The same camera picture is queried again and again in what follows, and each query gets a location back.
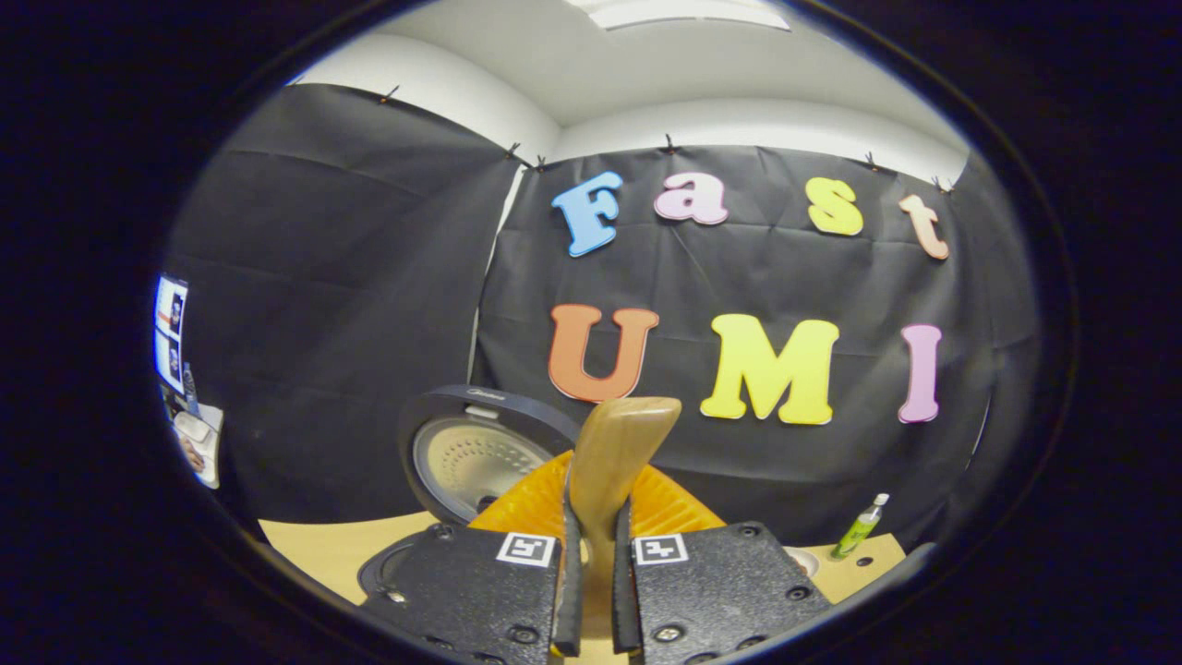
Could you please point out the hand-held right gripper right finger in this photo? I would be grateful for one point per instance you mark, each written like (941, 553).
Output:
(720, 600)

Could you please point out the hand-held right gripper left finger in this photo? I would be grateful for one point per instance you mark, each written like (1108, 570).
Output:
(471, 600)

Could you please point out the dark grey rice cooker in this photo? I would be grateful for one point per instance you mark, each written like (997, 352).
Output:
(462, 462)

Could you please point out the wooden spoon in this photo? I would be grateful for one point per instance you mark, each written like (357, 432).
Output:
(614, 453)

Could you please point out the white round plate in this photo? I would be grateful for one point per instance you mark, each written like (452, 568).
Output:
(805, 560)

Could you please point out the green tea bottle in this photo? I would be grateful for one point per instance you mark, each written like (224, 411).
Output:
(859, 528)

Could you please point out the black backdrop cloth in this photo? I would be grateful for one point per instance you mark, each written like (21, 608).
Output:
(369, 277)

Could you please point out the long ceiling light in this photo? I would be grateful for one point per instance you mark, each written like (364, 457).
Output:
(683, 11)

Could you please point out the wall poster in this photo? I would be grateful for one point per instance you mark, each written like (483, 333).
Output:
(171, 332)

